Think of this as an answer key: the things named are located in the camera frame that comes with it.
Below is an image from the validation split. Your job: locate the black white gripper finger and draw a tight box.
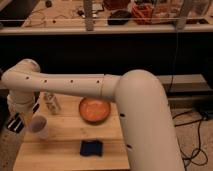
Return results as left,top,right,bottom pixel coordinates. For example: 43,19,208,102
33,103,40,113
7,114,24,133

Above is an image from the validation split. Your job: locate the orange round plate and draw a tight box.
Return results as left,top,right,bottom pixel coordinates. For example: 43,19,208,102
79,98,111,123

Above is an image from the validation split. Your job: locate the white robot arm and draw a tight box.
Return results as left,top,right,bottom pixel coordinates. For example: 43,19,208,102
1,59,185,171

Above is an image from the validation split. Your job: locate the black round object on bench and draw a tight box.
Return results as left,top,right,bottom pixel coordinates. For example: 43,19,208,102
107,10,131,25

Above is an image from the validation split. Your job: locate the metal vertical post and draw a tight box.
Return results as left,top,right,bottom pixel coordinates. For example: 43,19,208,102
83,0,94,31

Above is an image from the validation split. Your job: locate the black cable on floor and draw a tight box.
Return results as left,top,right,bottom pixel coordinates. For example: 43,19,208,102
165,33,209,168

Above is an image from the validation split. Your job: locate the white ceramic cup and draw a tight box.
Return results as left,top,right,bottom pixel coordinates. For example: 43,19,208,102
29,115,48,139

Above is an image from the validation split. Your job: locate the clear glass jar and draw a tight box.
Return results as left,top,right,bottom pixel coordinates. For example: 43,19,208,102
44,92,61,115

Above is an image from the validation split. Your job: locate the grey metal post right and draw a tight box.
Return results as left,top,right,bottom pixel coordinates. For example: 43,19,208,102
175,0,193,30

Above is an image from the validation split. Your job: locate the orange red tool on bench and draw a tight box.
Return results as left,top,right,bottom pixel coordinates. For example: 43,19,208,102
131,4,152,25

